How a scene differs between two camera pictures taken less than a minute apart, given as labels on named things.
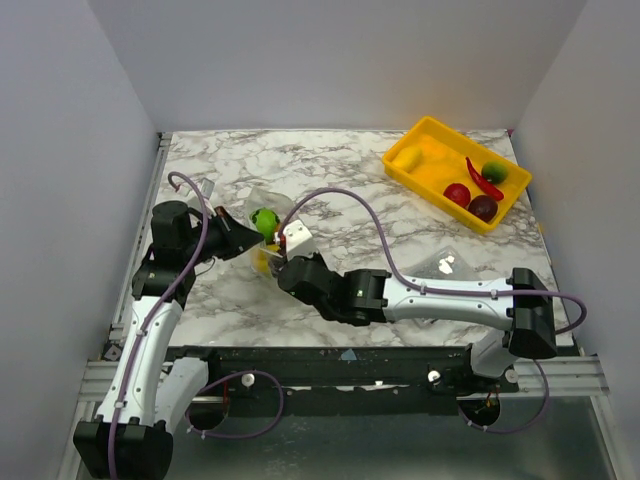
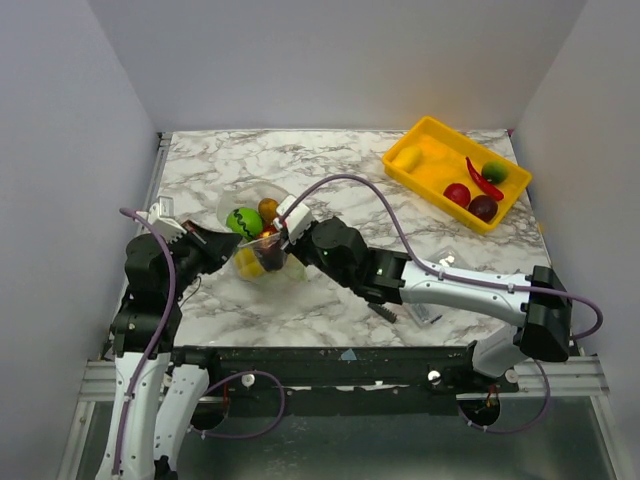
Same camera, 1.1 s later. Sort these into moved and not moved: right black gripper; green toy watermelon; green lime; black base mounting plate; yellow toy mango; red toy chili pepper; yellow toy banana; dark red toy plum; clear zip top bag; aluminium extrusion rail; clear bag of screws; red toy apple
Moved: green toy watermelon; yellow toy banana; clear zip top bag; right black gripper
Not moved: dark red toy plum; clear bag of screws; red toy apple; green lime; yellow toy mango; aluminium extrusion rail; black base mounting plate; red toy chili pepper
